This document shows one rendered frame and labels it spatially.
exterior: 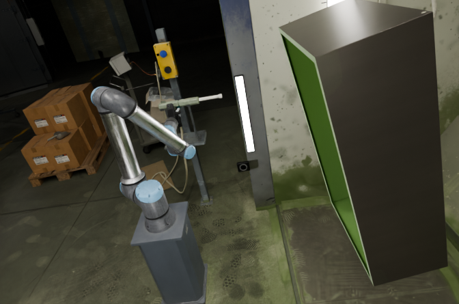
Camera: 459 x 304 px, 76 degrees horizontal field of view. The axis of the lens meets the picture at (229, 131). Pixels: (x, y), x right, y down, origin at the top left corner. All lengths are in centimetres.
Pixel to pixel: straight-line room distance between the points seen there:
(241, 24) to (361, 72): 116
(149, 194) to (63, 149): 243
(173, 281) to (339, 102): 156
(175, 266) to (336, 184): 113
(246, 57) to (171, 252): 133
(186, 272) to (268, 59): 149
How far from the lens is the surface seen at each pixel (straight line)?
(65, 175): 426
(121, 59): 390
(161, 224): 186
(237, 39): 204
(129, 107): 158
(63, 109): 424
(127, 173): 186
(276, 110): 222
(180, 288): 219
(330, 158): 190
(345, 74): 101
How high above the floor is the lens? 189
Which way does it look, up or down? 28 degrees down
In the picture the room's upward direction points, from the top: 11 degrees counter-clockwise
